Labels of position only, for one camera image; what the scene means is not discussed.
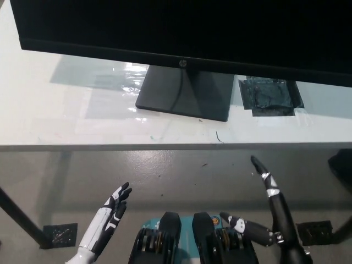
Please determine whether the black floor tape patch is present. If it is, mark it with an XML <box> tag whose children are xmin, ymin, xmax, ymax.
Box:
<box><xmin>295</xmin><ymin>220</ymin><xmax>334</xmax><ymax>246</ymax></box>
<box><xmin>42</xmin><ymin>222</ymin><xmax>79</xmax><ymax>247</ymax></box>

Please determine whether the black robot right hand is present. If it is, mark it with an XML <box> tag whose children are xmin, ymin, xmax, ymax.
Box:
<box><xmin>219</xmin><ymin>155</ymin><xmax>300</xmax><ymax>247</ymax></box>

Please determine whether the black monitor cable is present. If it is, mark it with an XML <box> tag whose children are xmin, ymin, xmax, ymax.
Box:
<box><xmin>169</xmin><ymin>67</ymin><xmax>184</xmax><ymax>113</ymax></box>

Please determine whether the black metal table leg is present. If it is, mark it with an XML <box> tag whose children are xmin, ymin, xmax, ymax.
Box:
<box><xmin>0</xmin><ymin>186</ymin><xmax>55</xmax><ymax>250</ymax></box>

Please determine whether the black HP computer monitor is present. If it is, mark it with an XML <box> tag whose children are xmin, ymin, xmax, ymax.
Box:
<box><xmin>9</xmin><ymin>0</ymin><xmax>352</xmax><ymax>123</ymax></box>

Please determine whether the black tape patch on desk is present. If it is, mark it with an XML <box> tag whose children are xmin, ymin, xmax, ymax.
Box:
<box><xmin>238</xmin><ymin>76</ymin><xmax>305</xmax><ymax>118</ymax></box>

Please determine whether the clear plastic film sheet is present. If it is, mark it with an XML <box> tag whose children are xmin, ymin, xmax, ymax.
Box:
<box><xmin>51</xmin><ymin>60</ymin><xmax>151</xmax><ymax>122</ymax></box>

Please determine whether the black bulky object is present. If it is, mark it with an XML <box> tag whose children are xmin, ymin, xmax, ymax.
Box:
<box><xmin>327</xmin><ymin>148</ymin><xmax>352</xmax><ymax>180</ymax></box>

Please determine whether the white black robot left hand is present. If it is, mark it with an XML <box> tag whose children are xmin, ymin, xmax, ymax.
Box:
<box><xmin>78</xmin><ymin>181</ymin><xmax>133</xmax><ymax>256</ymax></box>

